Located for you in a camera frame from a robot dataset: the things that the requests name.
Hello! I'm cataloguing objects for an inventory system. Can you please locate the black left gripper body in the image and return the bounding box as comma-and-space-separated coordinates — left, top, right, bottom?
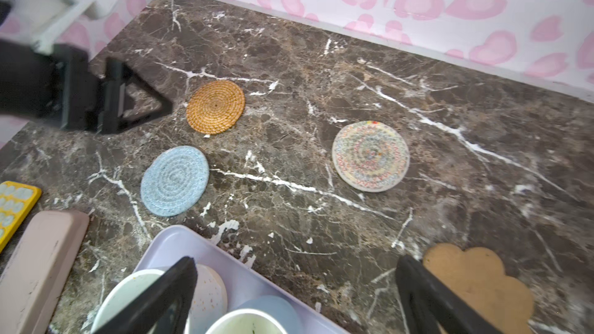
1, 40, 100, 132

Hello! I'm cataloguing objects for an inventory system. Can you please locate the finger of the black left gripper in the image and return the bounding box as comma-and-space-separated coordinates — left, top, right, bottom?
99, 57, 173, 135

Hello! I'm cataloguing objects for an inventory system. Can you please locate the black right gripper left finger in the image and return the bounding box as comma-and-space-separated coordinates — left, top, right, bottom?
94, 257, 197, 333

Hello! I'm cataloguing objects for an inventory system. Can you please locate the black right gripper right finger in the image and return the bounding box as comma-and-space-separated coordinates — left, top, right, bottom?
395, 255, 500, 334

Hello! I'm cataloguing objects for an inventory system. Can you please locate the flower shaped cork coaster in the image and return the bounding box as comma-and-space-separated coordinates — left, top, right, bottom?
422, 244, 535, 333

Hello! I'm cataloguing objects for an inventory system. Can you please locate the blue woven round coaster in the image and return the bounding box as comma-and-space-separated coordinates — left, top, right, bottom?
141, 145, 210, 217

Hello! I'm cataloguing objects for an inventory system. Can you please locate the light blue mug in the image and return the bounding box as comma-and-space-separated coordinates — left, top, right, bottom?
206, 295, 305, 334

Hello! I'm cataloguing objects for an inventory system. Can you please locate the white multicolour stitched coaster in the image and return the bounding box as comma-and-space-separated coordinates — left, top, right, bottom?
332, 121, 410, 193

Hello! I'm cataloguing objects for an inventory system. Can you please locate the white speckled mug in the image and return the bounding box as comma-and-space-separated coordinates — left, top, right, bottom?
91, 264, 228, 333

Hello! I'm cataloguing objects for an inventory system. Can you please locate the orange woven rattan coaster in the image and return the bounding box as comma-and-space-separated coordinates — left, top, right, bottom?
186, 80, 245, 135

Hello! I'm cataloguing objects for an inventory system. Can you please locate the lavender plastic tray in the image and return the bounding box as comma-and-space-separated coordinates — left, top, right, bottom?
134, 225, 346, 333

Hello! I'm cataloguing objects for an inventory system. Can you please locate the yellow calculator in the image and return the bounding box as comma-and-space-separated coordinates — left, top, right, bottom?
0, 181, 42, 252

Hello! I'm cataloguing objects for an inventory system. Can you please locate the pink pencil case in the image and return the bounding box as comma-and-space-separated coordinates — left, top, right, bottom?
1, 210, 90, 333

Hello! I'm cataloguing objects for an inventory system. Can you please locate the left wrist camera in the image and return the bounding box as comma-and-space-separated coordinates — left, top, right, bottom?
13, 0, 119, 54

